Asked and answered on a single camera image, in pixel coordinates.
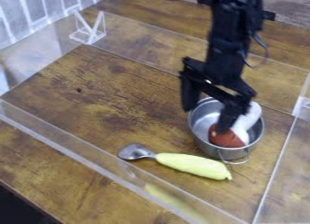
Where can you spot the clear acrylic triangle bracket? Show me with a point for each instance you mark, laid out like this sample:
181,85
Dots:
87,34

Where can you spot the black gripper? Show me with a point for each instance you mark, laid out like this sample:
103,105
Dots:
216,78

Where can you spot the black strip on table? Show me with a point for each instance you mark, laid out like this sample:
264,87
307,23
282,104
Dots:
268,15

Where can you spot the red white toy mushroom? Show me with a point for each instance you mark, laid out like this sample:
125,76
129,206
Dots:
236,137

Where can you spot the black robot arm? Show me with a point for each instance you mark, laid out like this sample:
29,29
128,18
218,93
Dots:
236,21

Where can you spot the spoon with yellow handle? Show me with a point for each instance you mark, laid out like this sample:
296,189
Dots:
187,163

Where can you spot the clear acrylic front barrier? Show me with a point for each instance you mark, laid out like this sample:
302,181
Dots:
181,203

